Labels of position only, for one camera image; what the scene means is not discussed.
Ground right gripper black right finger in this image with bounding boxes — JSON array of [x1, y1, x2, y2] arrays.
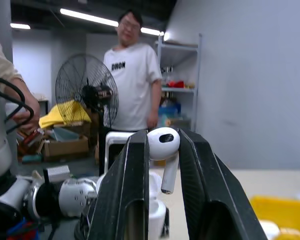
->
[[177, 127, 269, 240]]

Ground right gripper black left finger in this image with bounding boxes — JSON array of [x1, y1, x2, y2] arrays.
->
[[86, 129, 151, 240]]

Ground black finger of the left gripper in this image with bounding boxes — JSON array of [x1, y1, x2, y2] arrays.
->
[[162, 206, 171, 238]]

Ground white earbud charging case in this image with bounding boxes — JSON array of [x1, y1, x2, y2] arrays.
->
[[95, 171, 168, 239]]

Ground white earbud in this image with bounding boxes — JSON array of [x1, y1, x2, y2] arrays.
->
[[146, 126, 182, 196]]

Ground yellow plastic bin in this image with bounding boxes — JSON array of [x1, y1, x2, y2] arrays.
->
[[249, 194, 300, 240]]

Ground person's bare hand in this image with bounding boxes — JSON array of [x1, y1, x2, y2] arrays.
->
[[11, 94, 41, 133]]

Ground white framed stand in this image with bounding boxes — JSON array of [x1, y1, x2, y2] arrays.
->
[[104, 130, 136, 174]]

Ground brown cardboard box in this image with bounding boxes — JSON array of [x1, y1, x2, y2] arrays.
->
[[43, 135, 90, 163]]

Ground blue container on shelf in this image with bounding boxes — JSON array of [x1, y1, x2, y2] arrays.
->
[[158, 104, 182, 119]]

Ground pale blue plastic tray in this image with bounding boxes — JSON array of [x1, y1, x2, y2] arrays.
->
[[53, 125, 80, 143]]

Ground man in white t-shirt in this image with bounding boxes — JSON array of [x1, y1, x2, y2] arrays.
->
[[103, 9, 164, 133]]

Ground stack of books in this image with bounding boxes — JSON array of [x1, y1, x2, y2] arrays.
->
[[16, 128, 45, 156]]

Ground black standing fan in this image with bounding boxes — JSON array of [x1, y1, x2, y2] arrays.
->
[[55, 52, 120, 176]]

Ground yellow cloth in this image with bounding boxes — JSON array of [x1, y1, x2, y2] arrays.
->
[[38, 100, 93, 130]]

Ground red item on shelf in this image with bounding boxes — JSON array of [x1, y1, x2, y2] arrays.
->
[[168, 79, 185, 89]]

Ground white metal shelf rack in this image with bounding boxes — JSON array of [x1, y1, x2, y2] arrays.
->
[[155, 33, 203, 133]]

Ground ceiling light by the shelf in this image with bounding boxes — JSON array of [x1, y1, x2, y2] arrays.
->
[[139, 26, 165, 37]]

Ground long ceiling light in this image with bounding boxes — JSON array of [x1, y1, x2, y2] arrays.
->
[[59, 7, 120, 28]]

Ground person's arm with beige sleeve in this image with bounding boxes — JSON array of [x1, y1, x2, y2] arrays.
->
[[0, 24, 31, 106]]

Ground short ceiling light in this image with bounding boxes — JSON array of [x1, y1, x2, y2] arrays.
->
[[9, 22, 31, 31]]

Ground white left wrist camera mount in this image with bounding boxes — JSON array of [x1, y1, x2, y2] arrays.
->
[[43, 164, 99, 219]]

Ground red and blue cable bundle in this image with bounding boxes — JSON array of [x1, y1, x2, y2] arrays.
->
[[6, 216, 41, 240]]

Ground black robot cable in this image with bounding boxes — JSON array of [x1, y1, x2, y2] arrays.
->
[[0, 73, 35, 135]]

